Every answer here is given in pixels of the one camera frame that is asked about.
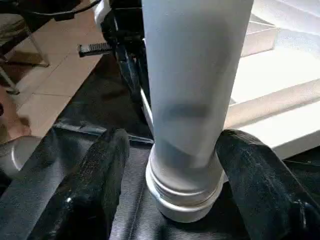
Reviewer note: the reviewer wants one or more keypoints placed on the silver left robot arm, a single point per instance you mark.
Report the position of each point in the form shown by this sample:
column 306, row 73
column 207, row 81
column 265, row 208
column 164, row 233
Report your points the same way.
column 15, row 155

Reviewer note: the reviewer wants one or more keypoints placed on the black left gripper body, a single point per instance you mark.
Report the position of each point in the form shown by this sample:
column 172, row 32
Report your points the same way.
column 127, row 40

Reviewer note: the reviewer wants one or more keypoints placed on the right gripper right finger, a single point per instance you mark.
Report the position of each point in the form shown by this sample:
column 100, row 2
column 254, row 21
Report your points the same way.
column 270, row 190

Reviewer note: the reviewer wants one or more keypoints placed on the black work mat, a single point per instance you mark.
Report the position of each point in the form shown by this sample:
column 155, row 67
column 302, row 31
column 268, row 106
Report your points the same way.
column 95, row 100

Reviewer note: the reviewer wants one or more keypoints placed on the white plastic table top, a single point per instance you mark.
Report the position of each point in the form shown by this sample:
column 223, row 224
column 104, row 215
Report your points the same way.
column 280, row 85

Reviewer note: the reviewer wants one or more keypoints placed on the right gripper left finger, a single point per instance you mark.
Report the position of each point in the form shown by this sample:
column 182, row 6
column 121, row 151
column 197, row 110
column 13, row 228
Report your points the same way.
column 87, row 190

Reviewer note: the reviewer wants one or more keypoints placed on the white plastic table leg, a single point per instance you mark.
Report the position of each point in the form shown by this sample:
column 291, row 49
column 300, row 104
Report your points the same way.
column 195, row 75

